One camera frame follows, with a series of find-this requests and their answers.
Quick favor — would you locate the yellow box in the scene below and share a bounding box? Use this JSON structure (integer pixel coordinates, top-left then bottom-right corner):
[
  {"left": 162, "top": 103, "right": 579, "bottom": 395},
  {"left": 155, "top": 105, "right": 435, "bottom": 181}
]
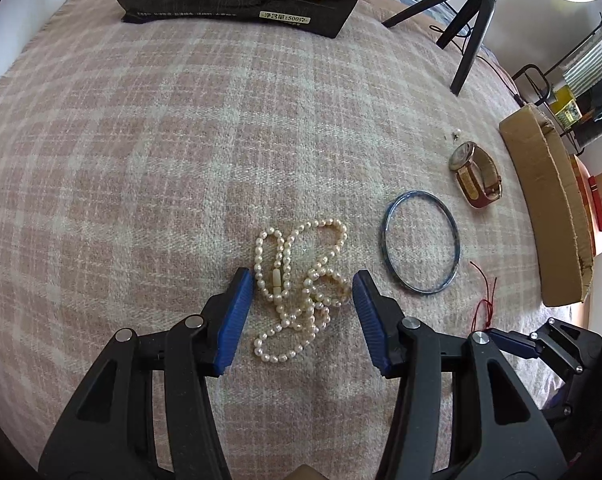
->
[{"left": 551, "top": 87, "right": 582, "bottom": 128}]

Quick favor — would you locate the brown strap wristwatch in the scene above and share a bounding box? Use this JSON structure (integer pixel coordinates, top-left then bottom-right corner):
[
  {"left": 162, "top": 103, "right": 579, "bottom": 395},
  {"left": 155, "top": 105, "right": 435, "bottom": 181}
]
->
[{"left": 449, "top": 141, "right": 502, "bottom": 209}]

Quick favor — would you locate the wooden bead strand red cord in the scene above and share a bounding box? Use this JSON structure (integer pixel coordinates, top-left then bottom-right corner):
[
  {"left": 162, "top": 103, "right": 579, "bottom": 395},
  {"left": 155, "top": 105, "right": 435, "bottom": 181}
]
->
[{"left": 469, "top": 260, "right": 498, "bottom": 334}]

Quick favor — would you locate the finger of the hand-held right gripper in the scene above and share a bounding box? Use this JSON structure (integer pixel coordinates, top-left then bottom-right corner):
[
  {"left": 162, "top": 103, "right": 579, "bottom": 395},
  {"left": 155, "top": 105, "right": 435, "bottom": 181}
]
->
[{"left": 486, "top": 329, "right": 542, "bottom": 359}]

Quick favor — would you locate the white pearl necklace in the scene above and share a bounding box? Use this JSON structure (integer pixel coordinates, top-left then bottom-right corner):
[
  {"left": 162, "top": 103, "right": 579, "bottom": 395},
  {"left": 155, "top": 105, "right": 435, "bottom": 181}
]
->
[{"left": 252, "top": 218, "right": 354, "bottom": 364}]

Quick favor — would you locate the shallow cardboard box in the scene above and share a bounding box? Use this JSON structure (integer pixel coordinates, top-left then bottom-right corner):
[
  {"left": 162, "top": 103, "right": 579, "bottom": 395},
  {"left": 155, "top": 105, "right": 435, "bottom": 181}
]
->
[{"left": 499, "top": 103, "right": 594, "bottom": 307}]

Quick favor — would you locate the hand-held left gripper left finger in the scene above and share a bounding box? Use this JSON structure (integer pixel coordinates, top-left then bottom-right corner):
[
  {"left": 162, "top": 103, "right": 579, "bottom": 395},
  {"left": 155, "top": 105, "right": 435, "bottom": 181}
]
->
[{"left": 37, "top": 267, "right": 255, "bottom": 480}]

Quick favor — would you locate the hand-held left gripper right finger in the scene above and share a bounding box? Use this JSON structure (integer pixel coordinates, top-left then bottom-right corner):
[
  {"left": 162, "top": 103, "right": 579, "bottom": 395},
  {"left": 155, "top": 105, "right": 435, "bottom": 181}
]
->
[{"left": 351, "top": 269, "right": 569, "bottom": 480}]

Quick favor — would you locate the black clothes rack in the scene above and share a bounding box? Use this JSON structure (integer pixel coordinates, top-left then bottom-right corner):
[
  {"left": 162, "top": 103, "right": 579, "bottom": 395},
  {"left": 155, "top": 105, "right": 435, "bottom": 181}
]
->
[{"left": 512, "top": 12, "right": 602, "bottom": 156}]

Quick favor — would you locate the tan gift box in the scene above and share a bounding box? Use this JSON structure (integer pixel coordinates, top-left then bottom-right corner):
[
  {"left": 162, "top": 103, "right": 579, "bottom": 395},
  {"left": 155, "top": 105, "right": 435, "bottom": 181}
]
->
[{"left": 587, "top": 171, "right": 602, "bottom": 233}]

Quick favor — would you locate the black power cable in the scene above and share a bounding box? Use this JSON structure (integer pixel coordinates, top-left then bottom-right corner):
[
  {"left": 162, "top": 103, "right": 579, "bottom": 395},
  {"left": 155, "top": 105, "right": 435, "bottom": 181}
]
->
[{"left": 428, "top": 24, "right": 528, "bottom": 107}]

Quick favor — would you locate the black tripod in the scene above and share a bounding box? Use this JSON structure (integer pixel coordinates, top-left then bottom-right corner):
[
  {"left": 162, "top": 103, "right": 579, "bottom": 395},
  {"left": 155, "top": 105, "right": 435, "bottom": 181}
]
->
[{"left": 382, "top": 0, "right": 512, "bottom": 97}]

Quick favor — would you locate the blue bangle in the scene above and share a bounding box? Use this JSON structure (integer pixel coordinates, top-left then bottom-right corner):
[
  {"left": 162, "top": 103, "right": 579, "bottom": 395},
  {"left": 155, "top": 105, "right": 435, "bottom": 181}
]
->
[{"left": 379, "top": 190, "right": 460, "bottom": 294}]

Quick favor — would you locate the orange cloth covered table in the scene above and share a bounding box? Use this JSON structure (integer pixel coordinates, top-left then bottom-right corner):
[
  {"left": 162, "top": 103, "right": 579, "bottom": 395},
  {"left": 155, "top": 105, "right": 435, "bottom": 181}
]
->
[{"left": 571, "top": 155, "right": 602, "bottom": 256}]

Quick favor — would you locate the pink plaid blanket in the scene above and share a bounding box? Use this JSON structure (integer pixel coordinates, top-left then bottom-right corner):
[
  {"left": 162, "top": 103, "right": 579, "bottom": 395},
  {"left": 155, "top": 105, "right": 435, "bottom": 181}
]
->
[{"left": 0, "top": 0, "right": 566, "bottom": 480}]

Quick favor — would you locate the striped towel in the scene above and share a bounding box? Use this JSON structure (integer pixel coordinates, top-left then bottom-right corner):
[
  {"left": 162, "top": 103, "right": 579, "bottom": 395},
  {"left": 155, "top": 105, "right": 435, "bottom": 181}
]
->
[{"left": 563, "top": 39, "right": 602, "bottom": 97}]

